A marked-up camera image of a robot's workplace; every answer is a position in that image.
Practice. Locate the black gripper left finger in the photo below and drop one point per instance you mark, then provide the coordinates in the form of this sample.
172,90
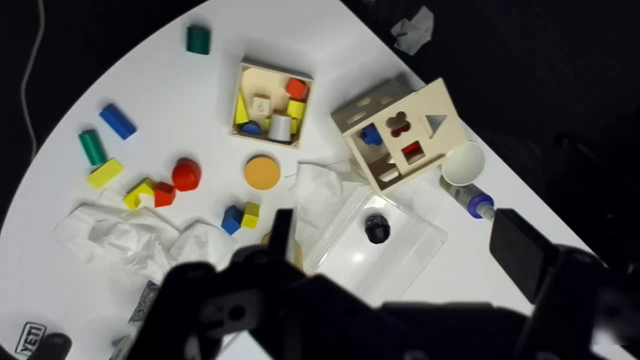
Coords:
281,233

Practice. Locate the red angular block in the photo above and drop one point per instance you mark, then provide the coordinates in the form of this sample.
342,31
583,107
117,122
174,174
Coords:
163,194

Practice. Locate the wooden shape sorter box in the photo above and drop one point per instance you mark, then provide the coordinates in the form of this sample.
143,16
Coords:
427,101

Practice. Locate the clear plastic container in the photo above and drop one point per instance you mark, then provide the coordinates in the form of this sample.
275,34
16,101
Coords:
406,252

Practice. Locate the blue cylinder block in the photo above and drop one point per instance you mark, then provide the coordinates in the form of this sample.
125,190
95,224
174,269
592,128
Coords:
118,121

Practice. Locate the short green wooden block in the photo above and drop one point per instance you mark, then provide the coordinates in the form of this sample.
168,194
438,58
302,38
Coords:
198,40

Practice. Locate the yellow triangular block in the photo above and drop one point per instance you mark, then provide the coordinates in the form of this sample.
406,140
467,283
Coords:
241,111

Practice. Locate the crumpled clear plastic bag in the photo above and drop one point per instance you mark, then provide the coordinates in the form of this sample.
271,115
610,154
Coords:
121,233

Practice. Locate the crumpled grey paper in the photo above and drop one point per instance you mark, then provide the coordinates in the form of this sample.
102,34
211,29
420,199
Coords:
412,31

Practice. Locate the red cylinder block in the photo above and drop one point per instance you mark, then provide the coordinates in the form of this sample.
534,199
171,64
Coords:
186,174

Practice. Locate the yellow square block in tray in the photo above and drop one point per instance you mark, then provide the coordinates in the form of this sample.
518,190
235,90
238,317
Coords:
294,108

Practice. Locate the white cylinder block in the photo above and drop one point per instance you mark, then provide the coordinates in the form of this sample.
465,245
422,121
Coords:
281,127

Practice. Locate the small blue cube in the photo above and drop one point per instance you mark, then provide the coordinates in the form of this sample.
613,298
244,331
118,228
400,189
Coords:
233,219

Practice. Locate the small white paper towel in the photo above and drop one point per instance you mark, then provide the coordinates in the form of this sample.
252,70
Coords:
320,193

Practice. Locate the blue block in tray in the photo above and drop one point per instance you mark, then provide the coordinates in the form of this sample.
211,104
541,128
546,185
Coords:
250,128

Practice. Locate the wooden block tray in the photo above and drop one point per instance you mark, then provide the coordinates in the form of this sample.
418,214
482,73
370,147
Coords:
262,84

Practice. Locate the red block inside sorter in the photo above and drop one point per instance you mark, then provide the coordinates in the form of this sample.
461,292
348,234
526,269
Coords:
412,152

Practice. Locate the plain wooden cube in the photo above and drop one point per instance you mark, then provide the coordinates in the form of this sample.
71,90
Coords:
260,104

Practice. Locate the orange wooden disc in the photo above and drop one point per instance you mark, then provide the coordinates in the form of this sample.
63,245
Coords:
262,173

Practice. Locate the small yellow cube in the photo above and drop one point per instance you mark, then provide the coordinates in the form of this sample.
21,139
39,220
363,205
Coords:
250,214

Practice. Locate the blue block inside sorter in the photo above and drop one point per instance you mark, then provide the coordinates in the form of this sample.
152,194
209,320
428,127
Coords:
370,135

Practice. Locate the green rectangular block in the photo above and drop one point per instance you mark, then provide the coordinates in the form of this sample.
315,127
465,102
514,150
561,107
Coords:
92,147

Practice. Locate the small black object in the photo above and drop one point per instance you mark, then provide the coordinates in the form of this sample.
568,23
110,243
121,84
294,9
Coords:
379,228

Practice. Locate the red block in tray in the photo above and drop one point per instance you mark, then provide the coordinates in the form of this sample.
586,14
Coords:
297,89

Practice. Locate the yellow wooden block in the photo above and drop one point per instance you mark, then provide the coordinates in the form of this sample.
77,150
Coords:
104,173
135,193

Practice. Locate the patterned paper cup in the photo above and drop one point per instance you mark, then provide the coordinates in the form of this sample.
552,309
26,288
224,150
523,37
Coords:
463,163

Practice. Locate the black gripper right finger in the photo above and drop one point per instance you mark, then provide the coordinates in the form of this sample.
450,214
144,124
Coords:
521,250

